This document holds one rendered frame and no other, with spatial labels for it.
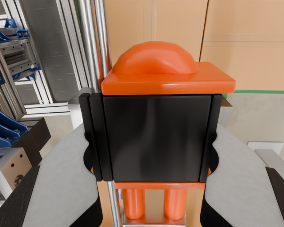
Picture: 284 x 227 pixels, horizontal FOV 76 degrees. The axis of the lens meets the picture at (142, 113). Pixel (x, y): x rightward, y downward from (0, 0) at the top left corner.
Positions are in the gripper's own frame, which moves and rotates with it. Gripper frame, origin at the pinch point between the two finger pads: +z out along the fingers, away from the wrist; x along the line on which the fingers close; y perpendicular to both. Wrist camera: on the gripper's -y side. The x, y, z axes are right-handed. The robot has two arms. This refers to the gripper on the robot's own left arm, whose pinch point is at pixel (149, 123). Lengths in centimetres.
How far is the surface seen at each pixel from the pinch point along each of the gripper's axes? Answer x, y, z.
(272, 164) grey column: 96, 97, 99
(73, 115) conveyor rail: -34, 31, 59
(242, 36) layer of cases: 36, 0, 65
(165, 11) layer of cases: 6, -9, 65
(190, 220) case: 13, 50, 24
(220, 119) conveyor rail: 32, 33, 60
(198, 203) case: 14, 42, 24
